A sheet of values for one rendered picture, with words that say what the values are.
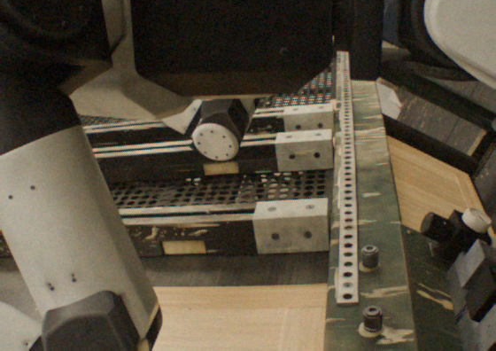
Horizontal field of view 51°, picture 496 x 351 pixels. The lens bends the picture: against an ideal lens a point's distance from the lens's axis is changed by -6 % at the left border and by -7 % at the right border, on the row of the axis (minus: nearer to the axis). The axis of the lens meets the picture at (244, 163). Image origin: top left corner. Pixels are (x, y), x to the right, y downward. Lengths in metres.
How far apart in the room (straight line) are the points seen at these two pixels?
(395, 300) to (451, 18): 0.40
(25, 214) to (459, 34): 0.39
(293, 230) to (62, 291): 0.59
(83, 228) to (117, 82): 0.16
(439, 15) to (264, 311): 0.49
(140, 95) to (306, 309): 0.42
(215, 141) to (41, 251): 0.54
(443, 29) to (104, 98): 0.32
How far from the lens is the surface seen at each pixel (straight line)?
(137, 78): 0.51
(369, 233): 0.90
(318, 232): 0.93
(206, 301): 0.85
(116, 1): 0.50
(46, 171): 0.40
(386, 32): 4.83
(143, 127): 1.49
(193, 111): 0.94
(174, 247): 1.00
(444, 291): 0.82
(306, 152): 1.23
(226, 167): 1.27
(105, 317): 0.40
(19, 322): 0.48
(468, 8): 0.52
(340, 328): 0.72
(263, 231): 0.94
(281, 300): 0.83
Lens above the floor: 1.10
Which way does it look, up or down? 1 degrees down
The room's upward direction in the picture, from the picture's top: 66 degrees counter-clockwise
